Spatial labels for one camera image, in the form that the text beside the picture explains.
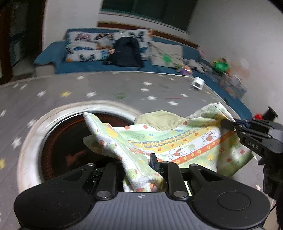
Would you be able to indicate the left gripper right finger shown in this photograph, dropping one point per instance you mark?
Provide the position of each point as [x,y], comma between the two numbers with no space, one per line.
[176,187]

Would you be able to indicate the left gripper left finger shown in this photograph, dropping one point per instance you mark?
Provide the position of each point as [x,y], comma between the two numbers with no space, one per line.
[107,185]

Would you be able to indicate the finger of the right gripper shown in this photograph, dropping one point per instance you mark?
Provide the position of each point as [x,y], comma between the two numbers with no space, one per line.
[232,127]

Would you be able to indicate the colourful patterned children's garment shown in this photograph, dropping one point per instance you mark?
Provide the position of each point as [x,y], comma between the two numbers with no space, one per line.
[201,141]

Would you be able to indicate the small white device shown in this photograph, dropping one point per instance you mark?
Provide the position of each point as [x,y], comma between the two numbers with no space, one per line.
[198,83]

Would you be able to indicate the green toy bowl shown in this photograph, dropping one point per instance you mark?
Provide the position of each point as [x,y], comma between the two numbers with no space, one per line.
[220,65]

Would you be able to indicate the round table heater opening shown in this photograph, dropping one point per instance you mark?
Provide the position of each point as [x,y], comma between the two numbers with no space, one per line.
[59,133]

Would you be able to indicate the pale green cloth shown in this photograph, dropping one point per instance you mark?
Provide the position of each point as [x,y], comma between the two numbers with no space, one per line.
[160,120]

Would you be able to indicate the beige cushion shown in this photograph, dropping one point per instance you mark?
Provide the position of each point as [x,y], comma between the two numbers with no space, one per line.
[167,54]

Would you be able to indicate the grey star pattern table cover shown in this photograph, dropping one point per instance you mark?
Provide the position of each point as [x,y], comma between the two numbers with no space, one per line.
[26,101]

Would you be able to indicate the green framed window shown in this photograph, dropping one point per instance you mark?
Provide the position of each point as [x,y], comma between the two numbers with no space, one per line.
[175,13]

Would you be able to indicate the dark blue backpack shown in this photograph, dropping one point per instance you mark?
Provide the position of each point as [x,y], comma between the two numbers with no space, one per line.
[125,53]

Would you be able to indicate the blue sofa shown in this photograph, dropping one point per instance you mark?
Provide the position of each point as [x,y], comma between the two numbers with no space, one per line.
[55,54]

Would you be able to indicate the butterfly print pillow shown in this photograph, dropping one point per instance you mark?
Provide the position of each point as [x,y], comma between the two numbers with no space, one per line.
[87,46]

